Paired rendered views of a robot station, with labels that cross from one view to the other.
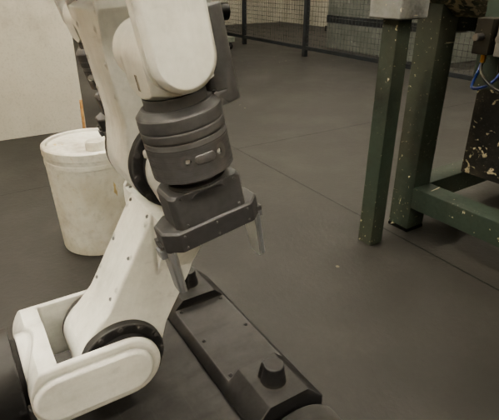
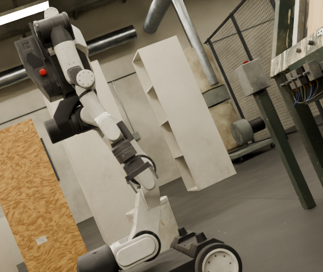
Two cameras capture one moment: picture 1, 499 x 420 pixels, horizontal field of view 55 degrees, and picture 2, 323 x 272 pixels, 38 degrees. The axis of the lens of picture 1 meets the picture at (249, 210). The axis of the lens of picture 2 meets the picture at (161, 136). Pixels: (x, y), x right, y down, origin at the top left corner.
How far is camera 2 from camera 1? 1.58 m
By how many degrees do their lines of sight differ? 33
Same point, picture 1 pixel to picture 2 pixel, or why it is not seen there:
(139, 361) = (148, 242)
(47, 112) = not seen: hidden behind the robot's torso
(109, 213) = (163, 236)
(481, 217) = not seen: outside the picture
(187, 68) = (114, 135)
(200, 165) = (125, 155)
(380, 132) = (278, 144)
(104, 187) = not seen: hidden behind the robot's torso
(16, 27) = (115, 177)
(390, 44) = (259, 103)
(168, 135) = (116, 150)
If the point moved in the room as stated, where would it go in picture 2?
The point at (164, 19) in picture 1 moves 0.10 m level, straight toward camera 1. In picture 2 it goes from (106, 128) to (99, 128)
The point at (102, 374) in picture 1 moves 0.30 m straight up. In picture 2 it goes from (136, 246) to (109, 185)
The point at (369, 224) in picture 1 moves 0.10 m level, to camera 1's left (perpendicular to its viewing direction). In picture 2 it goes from (301, 197) to (285, 202)
